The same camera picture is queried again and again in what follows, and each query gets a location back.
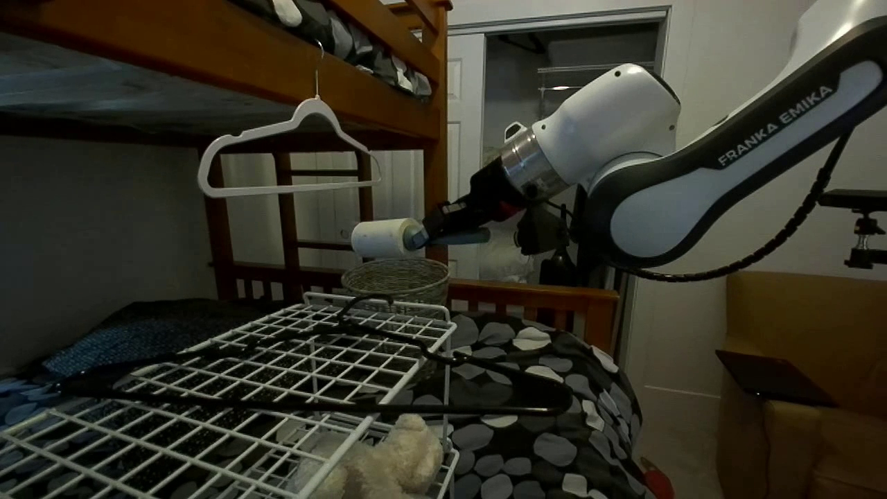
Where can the cardboard box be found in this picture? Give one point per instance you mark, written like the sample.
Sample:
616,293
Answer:
813,343

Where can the red object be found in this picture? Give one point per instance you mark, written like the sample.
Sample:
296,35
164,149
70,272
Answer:
658,481

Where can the cream plush toy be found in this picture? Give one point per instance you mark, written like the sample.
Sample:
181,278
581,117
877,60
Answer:
397,462

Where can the dark laptop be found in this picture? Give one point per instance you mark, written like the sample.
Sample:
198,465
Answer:
773,378

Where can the grey woven basket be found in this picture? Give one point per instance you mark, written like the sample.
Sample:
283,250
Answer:
397,278

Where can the black pebble pattern duvet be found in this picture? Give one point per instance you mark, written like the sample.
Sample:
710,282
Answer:
544,416

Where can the white plastic clothes hanger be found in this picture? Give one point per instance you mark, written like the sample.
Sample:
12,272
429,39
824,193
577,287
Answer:
318,106

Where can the black camera on tripod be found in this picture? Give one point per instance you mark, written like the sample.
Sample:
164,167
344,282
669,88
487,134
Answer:
863,236

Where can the pebble pattern bunk bedding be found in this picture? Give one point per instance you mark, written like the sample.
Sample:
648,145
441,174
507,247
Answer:
371,52

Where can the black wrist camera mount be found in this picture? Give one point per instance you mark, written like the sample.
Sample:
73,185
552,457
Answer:
544,228

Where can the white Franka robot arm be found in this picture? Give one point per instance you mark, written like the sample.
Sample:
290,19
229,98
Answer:
738,167

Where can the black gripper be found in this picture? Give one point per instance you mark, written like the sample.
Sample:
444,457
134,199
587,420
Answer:
482,199

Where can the brown wooden bunk bed frame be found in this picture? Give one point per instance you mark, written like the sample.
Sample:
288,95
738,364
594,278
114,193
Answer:
232,45

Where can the dark blue pillow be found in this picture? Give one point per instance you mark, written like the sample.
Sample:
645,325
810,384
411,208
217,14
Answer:
141,336

